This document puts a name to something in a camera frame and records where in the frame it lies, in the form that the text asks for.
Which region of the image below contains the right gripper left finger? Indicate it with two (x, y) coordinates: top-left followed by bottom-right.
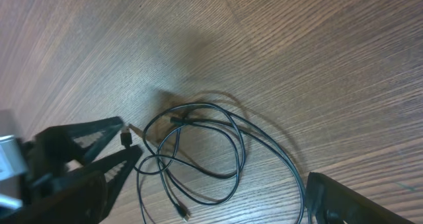
(1, 171), (107, 224)

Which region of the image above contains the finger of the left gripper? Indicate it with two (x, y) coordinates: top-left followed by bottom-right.
(65, 145), (142, 217)
(42, 116), (124, 165)

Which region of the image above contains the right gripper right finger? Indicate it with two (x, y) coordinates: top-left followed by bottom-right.
(305, 172), (412, 224)

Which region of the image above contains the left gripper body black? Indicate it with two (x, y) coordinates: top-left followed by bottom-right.
(20, 131), (68, 204)

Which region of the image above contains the black cable white plug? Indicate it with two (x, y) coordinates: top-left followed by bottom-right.
(120, 116), (247, 222)

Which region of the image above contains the thin black cable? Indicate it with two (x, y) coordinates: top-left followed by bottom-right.
(135, 102), (307, 224)

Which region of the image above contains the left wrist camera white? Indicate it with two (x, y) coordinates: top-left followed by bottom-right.
(0, 110), (29, 211)

